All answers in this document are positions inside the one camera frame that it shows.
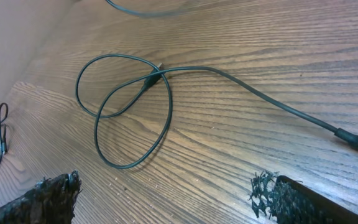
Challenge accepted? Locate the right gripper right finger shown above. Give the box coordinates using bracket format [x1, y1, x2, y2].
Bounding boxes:
[249, 170, 358, 224]

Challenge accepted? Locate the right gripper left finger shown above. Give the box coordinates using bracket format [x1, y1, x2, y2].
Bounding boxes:
[0, 170, 81, 224]

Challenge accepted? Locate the black USB cable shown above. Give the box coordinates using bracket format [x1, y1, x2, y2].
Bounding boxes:
[104, 0, 198, 19]
[94, 62, 358, 170]

